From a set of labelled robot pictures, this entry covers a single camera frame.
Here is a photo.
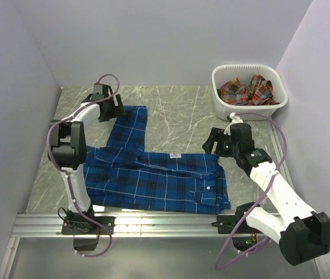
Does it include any blue plaid long sleeve shirt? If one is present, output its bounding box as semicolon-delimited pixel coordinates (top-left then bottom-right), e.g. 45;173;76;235
83;106;231;214

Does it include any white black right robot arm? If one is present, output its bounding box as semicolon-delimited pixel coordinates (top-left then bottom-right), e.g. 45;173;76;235
202;123;330;266

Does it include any white plastic laundry basket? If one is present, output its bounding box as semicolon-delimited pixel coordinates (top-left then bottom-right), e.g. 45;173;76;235
211;64;288;121

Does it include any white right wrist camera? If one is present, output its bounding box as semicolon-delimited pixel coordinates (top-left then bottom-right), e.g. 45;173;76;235
224;113;243;135

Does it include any red plaid shirt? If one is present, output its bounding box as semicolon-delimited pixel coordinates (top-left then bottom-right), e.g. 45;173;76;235
217;74;279;106

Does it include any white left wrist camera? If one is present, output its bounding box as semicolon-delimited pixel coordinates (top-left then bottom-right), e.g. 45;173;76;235
81;84;113;103

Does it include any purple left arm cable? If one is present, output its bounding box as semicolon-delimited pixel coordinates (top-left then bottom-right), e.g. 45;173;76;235
45;73;121;258

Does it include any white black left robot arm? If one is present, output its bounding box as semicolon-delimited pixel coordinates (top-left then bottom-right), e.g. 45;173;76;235
46;93;124;234

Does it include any aluminium mounting rail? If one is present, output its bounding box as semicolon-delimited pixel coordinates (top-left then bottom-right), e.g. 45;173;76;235
10;212;228;238

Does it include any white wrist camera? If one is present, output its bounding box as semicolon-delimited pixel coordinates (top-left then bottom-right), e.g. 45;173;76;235
224;113;243;135
81;84;113;103

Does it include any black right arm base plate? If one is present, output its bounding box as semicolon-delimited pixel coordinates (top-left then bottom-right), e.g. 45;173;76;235
211;215;252;234

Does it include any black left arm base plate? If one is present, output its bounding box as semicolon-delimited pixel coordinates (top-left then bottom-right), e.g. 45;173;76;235
61;214;115;235

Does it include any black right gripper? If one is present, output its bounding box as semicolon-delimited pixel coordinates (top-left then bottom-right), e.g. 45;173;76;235
202;127;239;158

